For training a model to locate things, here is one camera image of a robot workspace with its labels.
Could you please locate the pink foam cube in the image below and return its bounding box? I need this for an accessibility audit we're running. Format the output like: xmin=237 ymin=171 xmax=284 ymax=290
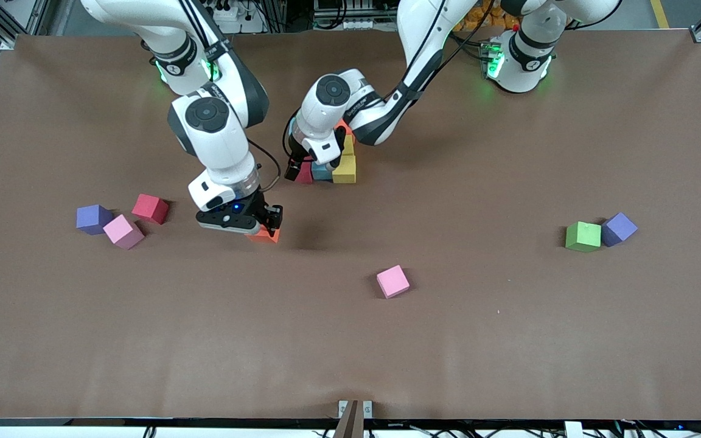
xmin=376 ymin=265 xmax=411 ymax=299
xmin=103 ymin=214 xmax=145 ymax=249

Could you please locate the green foam cube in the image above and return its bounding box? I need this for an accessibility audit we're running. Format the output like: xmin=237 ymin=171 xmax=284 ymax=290
xmin=565 ymin=221 xmax=602 ymax=253

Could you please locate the white socket strip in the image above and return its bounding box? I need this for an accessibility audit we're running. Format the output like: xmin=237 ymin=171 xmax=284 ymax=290
xmin=317 ymin=0 xmax=394 ymax=31

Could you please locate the white power strip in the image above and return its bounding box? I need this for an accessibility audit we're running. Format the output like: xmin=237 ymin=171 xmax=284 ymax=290
xmin=211 ymin=0 xmax=266 ymax=34

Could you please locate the purple foam cube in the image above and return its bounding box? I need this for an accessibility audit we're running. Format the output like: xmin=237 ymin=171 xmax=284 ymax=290
xmin=76 ymin=204 xmax=114 ymax=235
xmin=601 ymin=212 xmax=639 ymax=248

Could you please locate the bag of orange items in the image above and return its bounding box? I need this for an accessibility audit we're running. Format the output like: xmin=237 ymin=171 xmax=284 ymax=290
xmin=455 ymin=0 xmax=523 ymax=31

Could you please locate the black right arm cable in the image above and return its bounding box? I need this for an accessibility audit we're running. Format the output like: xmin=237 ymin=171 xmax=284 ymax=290
xmin=247 ymin=139 xmax=282 ymax=192

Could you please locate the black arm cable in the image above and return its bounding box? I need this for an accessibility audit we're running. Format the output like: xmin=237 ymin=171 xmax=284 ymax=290
xmin=247 ymin=139 xmax=282 ymax=192
xmin=282 ymin=109 xmax=302 ymax=162

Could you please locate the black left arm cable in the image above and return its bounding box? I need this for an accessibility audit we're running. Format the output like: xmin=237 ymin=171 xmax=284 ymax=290
xmin=282 ymin=109 xmax=302 ymax=162

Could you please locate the small metal bracket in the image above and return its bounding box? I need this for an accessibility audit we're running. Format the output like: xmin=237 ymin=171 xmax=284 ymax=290
xmin=338 ymin=400 xmax=373 ymax=419

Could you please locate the brown camera mount post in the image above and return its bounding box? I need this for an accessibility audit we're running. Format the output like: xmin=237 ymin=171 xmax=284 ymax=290
xmin=333 ymin=400 xmax=364 ymax=438

